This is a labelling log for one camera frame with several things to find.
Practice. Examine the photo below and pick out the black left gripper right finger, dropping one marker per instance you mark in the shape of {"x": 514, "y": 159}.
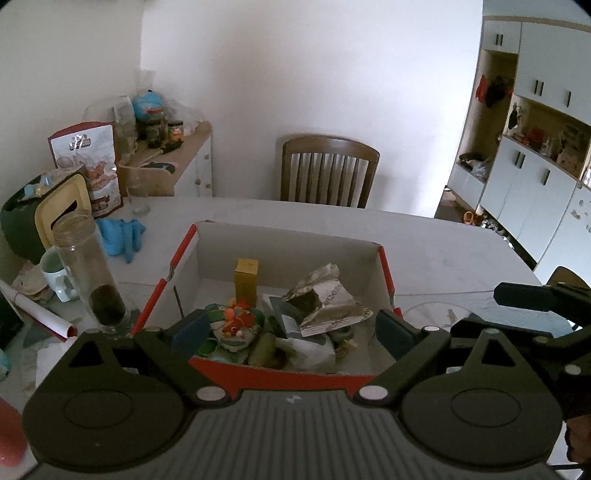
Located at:
{"x": 415, "y": 352}

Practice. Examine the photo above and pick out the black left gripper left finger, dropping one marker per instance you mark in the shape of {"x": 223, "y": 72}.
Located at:
{"x": 168, "y": 353}

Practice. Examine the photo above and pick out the green white doll toy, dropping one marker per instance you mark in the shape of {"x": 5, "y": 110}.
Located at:
{"x": 236, "y": 347}

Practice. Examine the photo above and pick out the red dragon keychain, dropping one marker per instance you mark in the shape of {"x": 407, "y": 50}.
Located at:
{"x": 237, "y": 316}

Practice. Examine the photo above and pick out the silver foil snack bag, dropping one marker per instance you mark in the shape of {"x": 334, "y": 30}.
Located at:
{"x": 324, "y": 303}

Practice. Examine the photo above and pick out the yellow small box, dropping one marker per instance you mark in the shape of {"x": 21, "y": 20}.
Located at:
{"x": 246, "y": 271}

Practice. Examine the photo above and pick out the white green plastic packet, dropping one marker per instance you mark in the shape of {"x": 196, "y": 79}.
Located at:
{"x": 314, "y": 354}

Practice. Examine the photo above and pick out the right hand with glove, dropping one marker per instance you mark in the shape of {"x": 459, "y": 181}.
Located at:
{"x": 578, "y": 439}

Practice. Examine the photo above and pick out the rolled white paper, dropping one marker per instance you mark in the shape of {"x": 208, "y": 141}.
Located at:
{"x": 51, "y": 321}

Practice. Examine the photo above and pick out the red white cardboard box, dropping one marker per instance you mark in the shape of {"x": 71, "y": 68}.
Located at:
{"x": 201, "y": 273}

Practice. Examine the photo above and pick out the blue cloth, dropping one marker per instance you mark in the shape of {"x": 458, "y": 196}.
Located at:
{"x": 121, "y": 238}

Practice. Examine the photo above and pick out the white mug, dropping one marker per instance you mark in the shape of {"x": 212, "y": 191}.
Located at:
{"x": 56, "y": 276}

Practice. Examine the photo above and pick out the clear glass jar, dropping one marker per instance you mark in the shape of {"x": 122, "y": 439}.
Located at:
{"x": 79, "y": 245}

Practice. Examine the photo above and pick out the wooden tray holder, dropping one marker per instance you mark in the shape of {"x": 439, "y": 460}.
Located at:
{"x": 157, "y": 177}

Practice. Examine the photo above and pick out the yellow tissue box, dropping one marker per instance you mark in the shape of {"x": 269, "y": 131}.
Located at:
{"x": 27, "y": 223}

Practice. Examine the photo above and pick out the white sideboard wooden top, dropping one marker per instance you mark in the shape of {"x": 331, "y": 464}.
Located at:
{"x": 183, "y": 172}

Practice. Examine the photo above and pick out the brown wooden chair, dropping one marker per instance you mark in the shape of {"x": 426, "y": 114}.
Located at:
{"x": 326, "y": 170}

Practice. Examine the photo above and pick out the red white snack bag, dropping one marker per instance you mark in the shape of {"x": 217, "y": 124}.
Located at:
{"x": 91, "y": 147}

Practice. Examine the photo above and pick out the blue globe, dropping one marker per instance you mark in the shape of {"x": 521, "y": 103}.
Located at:
{"x": 144, "y": 105}

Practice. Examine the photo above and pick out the white wall cabinet unit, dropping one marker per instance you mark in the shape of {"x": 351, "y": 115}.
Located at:
{"x": 523, "y": 162}

